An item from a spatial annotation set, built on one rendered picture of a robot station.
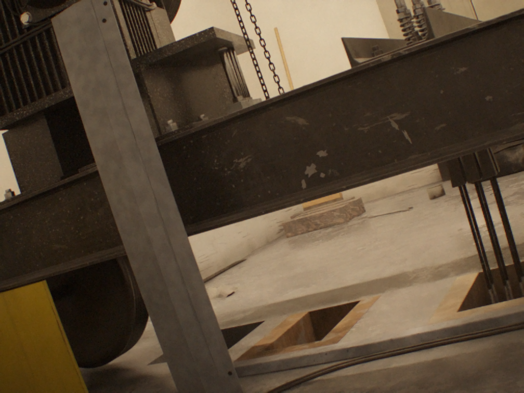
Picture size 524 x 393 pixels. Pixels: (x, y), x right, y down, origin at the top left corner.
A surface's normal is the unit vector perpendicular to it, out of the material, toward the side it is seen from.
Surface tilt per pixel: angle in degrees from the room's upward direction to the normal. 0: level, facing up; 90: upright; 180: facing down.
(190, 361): 90
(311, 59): 90
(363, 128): 90
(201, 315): 90
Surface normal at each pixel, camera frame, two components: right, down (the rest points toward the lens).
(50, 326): -0.44, 0.20
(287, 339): 0.84, -0.26
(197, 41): -0.23, 0.13
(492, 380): -0.32, -0.95
